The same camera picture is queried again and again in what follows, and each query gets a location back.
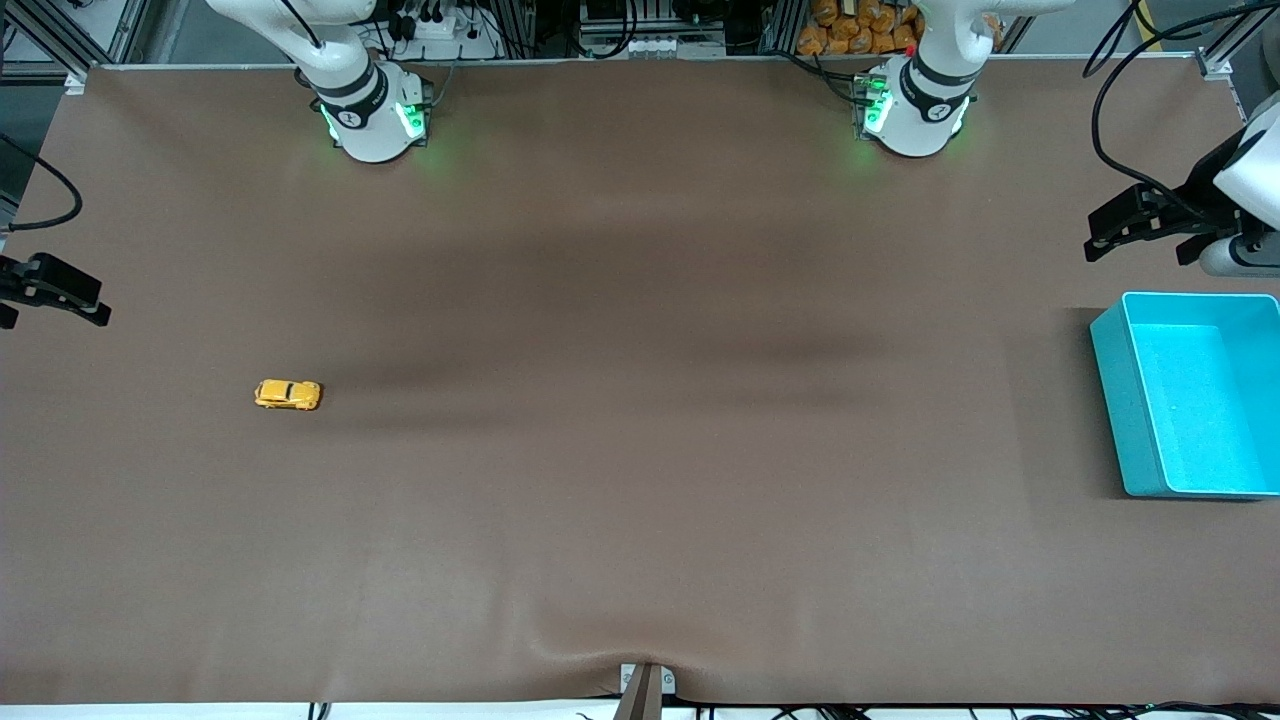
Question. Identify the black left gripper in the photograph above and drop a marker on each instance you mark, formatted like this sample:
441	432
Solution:
1197	196

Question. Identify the yellow beetle toy car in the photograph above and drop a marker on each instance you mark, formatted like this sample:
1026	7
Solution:
288	395

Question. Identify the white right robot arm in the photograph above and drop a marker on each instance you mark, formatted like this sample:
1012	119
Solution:
370	130

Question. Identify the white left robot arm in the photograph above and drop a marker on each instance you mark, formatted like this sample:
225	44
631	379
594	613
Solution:
915	120

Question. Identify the teal plastic bin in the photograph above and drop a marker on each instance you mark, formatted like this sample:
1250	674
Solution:
1200	400

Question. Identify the orange snack pile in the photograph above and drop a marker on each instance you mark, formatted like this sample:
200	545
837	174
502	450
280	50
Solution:
850	35

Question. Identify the white power strip with plugs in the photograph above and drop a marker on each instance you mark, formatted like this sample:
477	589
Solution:
450	40

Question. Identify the brown table mat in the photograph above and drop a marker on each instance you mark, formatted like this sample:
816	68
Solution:
640	400

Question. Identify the grey metal clamp plate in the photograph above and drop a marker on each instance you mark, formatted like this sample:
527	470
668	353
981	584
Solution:
669	682

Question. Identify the aluminium frame profile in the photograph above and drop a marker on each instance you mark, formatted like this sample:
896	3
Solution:
1215	65
76	82

